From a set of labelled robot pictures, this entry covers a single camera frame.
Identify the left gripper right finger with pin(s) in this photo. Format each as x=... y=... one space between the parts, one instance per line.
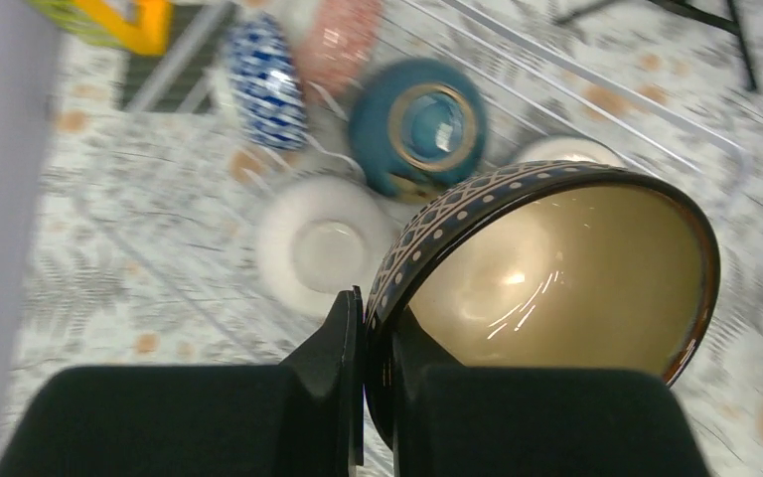
x=416 y=441

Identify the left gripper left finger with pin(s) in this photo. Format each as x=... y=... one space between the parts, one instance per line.
x=327 y=413

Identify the dark patterned bowl tan inside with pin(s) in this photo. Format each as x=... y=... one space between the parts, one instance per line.
x=548 y=263

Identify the red orange patterned bowl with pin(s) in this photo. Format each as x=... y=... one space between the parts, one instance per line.
x=332 y=43

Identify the blue white zigzag bowl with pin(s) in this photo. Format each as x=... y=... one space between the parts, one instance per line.
x=264 y=84

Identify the white ribbed bowl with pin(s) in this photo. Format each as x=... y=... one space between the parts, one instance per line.
x=319 y=236

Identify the dark teal floral bowl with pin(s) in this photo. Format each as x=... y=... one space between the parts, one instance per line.
x=418 y=127

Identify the teal white spotted bowl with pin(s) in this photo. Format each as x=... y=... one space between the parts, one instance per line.
x=568 y=147

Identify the dark grey building plate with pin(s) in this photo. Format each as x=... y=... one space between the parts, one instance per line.
x=178 y=81

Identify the yellow toy block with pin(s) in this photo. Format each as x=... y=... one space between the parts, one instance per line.
x=147 y=34

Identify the lime green toy block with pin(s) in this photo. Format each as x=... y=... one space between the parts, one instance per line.
x=69 y=17

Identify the white wire dish rack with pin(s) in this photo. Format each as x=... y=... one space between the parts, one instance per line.
x=532 y=90

